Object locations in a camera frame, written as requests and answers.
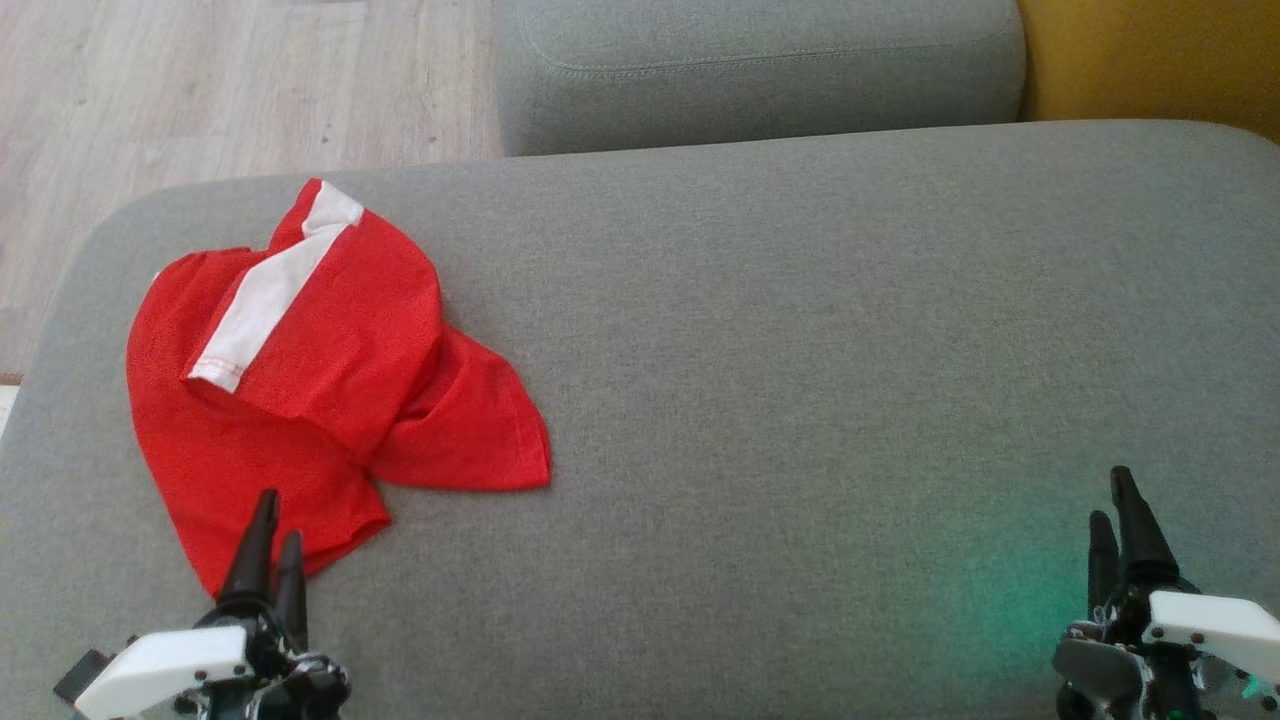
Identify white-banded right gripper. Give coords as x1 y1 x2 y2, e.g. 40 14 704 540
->
1053 466 1280 720

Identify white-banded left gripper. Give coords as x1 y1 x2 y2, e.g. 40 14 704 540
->
75 488 351 720

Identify red basketball jersey white sleeves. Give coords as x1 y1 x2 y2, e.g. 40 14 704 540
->
126 248 552 598

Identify red shorts with white stripe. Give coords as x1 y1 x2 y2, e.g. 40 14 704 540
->
185 178 446 463

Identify large grey sofa seat cushion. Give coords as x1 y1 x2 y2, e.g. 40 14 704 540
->
0 120 1280 720

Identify yellow upholstered cushion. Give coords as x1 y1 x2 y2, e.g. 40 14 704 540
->
1018 0 1280 141

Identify grey sofa back cushion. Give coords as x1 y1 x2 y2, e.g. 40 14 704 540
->
497 0 1028 157

